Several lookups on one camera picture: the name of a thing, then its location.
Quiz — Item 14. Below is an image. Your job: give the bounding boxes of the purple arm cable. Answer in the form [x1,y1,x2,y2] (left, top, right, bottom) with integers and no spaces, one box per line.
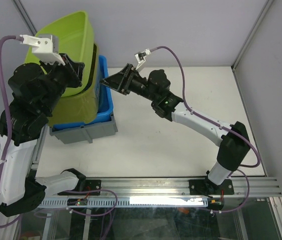
[0,34,24,230]
[149,45,262,215]

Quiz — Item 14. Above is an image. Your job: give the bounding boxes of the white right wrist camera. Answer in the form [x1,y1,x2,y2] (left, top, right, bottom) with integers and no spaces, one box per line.
[134,48,151,72]

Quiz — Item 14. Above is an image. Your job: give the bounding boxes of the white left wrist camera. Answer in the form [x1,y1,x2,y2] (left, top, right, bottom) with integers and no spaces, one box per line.
[20,34,65,66]

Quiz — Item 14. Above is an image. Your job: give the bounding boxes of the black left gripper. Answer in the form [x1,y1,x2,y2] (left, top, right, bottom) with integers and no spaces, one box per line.
[40,52,86,114]

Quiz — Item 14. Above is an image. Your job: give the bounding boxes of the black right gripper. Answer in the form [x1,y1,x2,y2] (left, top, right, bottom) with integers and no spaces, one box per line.
[99,63,159,103]

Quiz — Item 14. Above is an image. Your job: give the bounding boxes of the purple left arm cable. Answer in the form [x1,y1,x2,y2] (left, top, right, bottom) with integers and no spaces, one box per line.
[0,34,24,230]

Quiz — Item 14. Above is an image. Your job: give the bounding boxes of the aluminium rail frame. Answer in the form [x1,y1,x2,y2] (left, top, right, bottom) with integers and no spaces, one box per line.
[25,139,281,201]

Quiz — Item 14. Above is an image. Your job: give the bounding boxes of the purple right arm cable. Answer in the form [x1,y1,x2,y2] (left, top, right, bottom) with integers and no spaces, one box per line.
[149,45,262,215]

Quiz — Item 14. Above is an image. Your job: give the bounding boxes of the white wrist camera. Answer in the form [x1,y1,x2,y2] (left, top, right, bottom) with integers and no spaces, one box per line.
[134,48,151,72]
[20,34,65,66]

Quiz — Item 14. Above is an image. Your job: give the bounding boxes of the bright green plastic tub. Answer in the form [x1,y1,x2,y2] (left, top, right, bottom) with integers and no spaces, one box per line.
[23,10,97,98]

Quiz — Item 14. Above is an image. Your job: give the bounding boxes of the olive green slotted basket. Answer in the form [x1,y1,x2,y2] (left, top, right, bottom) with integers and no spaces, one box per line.
[48,43,101,128]

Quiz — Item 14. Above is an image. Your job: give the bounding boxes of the white slotted cable duct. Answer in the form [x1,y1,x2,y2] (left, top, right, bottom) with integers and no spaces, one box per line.
[39,196,208,209]

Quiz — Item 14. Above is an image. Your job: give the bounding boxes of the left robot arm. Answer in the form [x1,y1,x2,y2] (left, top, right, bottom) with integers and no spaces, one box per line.
[0,53,86,217]

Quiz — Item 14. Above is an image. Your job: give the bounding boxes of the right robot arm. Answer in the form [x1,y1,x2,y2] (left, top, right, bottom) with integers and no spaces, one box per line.
[100,63,251,196]

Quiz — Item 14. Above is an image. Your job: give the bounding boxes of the grey plastic crate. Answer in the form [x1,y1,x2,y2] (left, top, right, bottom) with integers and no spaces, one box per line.
[49,113,118,145]

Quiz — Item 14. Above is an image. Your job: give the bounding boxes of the blue plastic bin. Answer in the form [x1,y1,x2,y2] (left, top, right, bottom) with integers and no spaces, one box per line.
[52,55,114,130]

